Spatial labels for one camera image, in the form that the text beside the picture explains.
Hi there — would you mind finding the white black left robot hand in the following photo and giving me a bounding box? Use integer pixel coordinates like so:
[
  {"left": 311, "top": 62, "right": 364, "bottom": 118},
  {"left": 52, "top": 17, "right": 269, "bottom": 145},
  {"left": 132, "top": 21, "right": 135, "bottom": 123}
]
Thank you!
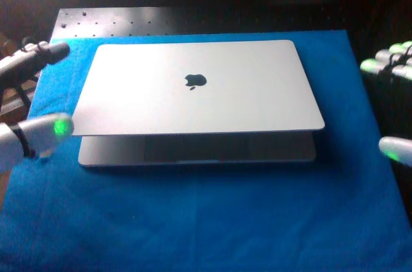
[{"left": 0, "top": 40, "right": 75, "bottom": 174}]

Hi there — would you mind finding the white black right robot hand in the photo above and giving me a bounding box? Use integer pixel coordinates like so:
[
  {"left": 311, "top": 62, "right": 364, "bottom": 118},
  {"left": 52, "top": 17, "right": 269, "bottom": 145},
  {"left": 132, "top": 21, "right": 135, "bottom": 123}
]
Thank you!
[{"left": 359, "top": 40, "right": 412, "bottom": 168}]

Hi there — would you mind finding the silver laptop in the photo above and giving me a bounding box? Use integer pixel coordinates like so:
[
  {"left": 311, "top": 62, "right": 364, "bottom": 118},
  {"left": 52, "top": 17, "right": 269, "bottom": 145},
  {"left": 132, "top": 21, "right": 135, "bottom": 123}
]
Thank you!
[{"left": 70, "top": 39, "right": 326, "bottom": 168}]

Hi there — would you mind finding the black perforated board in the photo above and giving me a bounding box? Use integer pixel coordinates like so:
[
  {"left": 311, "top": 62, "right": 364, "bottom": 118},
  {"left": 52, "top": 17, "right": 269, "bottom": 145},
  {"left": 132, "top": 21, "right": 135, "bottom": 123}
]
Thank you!
[{"left": 50, "top": 7, "right": 183, "bottom": 41}]

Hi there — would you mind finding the blue cloth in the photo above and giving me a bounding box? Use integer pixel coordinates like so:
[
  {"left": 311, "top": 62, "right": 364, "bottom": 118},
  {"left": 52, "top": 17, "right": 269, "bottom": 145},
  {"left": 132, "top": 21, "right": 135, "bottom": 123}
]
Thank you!
[{"left": 0, "top": 29, "right": 412, "bottom": 272}]

